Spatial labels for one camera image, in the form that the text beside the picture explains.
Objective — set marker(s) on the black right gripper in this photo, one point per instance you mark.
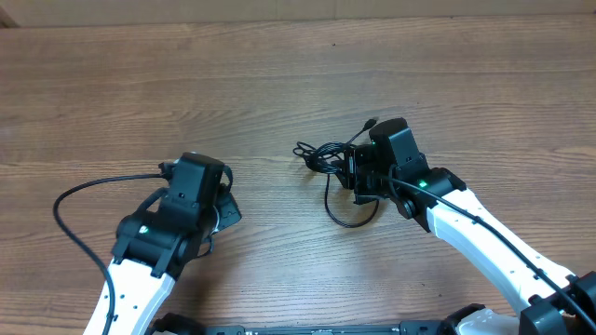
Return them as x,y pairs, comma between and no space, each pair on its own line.
354,159

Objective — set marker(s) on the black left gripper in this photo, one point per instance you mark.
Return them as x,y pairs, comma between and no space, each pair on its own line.
230,208

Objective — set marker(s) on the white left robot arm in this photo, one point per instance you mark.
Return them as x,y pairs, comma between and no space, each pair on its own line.
156,241

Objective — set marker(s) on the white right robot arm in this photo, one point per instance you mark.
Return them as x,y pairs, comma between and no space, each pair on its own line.
541,292

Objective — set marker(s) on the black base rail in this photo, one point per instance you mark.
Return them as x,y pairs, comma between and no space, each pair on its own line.
181,325

